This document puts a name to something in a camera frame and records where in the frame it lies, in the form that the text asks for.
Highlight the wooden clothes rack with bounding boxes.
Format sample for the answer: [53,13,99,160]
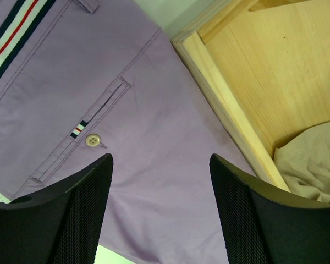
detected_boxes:
[172,0,330,190]

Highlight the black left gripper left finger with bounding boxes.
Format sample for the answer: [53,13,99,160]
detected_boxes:
[0,153,113,264]

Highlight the beige trousers on hanger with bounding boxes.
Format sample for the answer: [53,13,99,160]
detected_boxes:
[274,122,330,204]

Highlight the purple trousers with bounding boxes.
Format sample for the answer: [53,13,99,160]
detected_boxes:
[0,1,251,263]

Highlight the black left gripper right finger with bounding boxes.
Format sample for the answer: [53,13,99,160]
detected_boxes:
[210,154,330,263]

